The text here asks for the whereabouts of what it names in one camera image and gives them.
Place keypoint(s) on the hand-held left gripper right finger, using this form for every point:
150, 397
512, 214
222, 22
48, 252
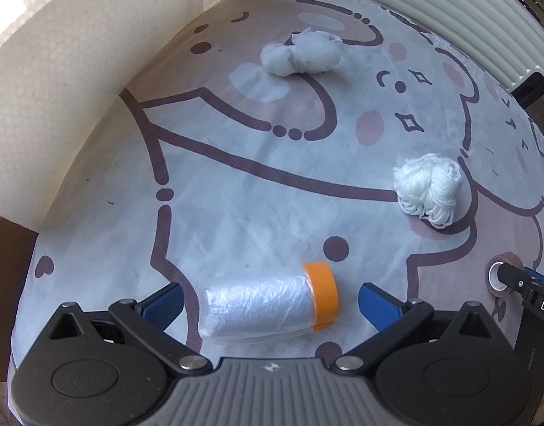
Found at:
377, 307

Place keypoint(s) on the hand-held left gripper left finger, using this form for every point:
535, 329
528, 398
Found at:
164, 306

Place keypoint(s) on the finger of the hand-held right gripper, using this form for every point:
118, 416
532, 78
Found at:
540, 274
516, 280

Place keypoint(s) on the brown bandage tape roll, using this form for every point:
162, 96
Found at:
498, 290

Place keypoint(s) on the clear plastic film roll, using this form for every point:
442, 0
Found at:
263, 306

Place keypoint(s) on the white yarn bundle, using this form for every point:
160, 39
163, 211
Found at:
429, 186

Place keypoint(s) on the bear printed blanket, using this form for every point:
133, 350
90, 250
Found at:
254, 177

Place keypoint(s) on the white foam sheet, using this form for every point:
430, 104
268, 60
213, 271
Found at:
76, 75

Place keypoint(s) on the white knotted gauze ball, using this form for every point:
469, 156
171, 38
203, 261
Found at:
307, 55

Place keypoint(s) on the white ribbed suitcase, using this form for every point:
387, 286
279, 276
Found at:
431, 9

